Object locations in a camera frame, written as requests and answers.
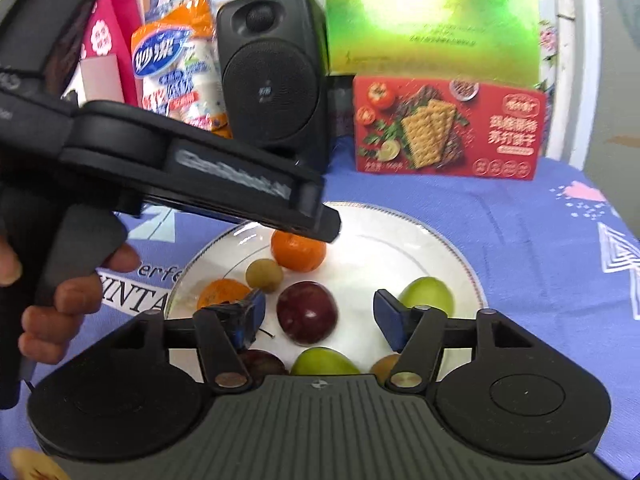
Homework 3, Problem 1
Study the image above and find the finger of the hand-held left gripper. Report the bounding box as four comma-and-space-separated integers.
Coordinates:
235, 180, 342, 244

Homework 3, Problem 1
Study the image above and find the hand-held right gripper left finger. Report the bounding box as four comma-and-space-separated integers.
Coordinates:
107, 288, 268, 392

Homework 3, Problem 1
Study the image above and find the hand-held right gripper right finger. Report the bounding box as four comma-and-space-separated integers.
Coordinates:
372, 289, 533, 391

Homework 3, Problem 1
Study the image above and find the brown longan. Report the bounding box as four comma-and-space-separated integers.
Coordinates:
369, 353, 402, 386
245, 258, 284, 294

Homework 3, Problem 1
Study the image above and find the large orange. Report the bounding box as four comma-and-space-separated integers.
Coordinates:
270, 230, 327, 273

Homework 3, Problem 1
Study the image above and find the round green fruit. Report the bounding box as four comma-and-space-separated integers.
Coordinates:
397, 276, 456, 318

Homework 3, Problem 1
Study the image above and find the dark red plum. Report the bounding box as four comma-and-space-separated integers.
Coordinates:
276, 281, 339, 346
239, 349, 290, 378

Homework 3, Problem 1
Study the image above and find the white plate with blue rim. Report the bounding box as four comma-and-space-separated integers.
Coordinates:
164, 202, 488, 378

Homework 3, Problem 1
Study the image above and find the oval green fruit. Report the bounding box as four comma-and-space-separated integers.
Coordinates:
290, 346, 362, 377

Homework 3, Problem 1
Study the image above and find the person's left hand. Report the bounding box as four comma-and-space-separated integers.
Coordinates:
0, 237, 142, 363

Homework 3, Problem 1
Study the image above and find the white cup packaging box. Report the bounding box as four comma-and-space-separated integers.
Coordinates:
62, 55, 126, 107

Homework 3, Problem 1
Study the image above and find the orange paper cup pack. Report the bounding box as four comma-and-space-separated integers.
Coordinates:
131, 0, 234, 140

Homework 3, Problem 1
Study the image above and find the pink paper bag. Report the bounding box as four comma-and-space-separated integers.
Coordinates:
77, 0, 147, 107

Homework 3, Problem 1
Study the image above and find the blue printed tablecloth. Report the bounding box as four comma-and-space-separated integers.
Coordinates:
95, 147, 640, 480

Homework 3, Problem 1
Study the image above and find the black speaker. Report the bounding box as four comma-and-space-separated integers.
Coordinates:
216, 0, 332, 173

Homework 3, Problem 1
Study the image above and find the red cracker box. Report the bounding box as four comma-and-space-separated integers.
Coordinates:
352, 75, 547, 181

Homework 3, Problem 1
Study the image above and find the shiny green gift box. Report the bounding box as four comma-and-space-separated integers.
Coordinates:
322, 0, 545, 90

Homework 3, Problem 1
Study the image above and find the white window frame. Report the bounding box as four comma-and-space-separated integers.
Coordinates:
547, 0, 608, 172

